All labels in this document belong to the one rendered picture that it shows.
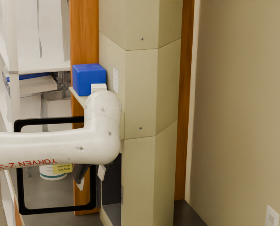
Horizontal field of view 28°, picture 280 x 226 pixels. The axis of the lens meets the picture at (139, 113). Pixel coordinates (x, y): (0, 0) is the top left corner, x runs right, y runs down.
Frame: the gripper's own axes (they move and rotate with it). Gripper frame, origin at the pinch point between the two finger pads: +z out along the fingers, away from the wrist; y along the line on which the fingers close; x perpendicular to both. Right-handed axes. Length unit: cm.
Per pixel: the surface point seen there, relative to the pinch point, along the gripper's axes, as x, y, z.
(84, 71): -29.4, -13.4, -17.6
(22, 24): -129, -42, 48
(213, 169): 9, -54, 20
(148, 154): 3.8, -19.9, -5.3
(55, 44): -108, -51, 49
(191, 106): -19, -64, 15
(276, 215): 45, -42, -7
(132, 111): -5.5, -17.3, -19.1
